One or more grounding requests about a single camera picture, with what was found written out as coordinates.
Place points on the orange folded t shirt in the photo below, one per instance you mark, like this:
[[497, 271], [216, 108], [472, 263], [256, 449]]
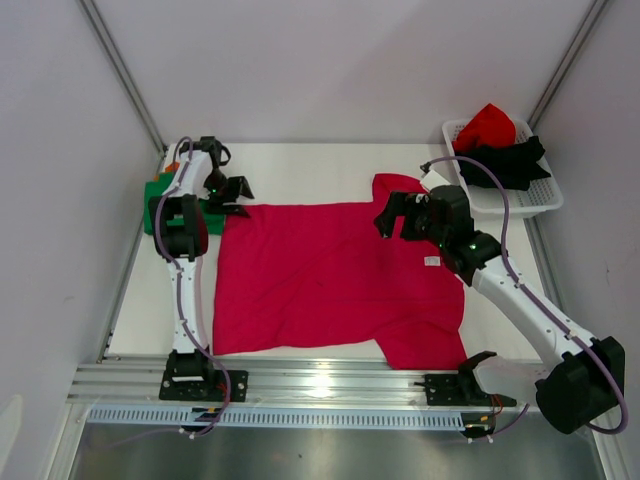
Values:
[[167, 172]]

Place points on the aluminium front rail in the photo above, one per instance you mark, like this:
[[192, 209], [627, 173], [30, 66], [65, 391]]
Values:
[[273, 383]]

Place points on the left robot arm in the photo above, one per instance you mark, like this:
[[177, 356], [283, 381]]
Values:
[[181, 238]]

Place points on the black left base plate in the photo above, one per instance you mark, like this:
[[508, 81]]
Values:
[[212, 388]]

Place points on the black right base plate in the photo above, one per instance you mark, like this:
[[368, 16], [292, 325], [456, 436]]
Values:
[[458, 389]]

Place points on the left aluminium corner post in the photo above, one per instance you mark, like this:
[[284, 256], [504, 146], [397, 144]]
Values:
[[107, 42]]

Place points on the white slotted cable duct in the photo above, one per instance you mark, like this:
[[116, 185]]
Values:
[[280, 417]]

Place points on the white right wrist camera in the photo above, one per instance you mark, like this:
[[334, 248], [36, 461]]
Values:
[[432, 179]]

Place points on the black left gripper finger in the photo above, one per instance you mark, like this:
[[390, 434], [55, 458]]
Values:
[[238, 186], [226, 209]]

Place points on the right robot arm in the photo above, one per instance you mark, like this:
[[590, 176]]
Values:
[[583, 376]]

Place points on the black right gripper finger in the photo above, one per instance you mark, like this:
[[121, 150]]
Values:
[[409, 231], [396, 207]]

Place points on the pink t shirt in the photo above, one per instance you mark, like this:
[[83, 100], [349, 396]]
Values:
[[311, 276]]

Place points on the red t shirt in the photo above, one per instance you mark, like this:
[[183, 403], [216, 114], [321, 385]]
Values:
[[489, 127]]

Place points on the black t shirt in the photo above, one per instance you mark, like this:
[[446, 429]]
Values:
[[516, 166]]

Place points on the right aluminium corner post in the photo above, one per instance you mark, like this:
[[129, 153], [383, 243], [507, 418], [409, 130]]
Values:
[[585, 30]]

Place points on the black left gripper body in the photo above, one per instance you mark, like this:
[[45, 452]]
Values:
[[216, 186]]

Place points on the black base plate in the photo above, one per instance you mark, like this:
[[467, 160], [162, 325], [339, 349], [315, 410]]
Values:
[[458, 389], [212, 388]]

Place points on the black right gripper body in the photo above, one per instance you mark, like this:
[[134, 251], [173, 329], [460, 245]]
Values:
[[408, 216]]

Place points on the aluminium corner post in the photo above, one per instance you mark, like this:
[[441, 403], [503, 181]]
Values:
[[585, 30], [107, 42]]

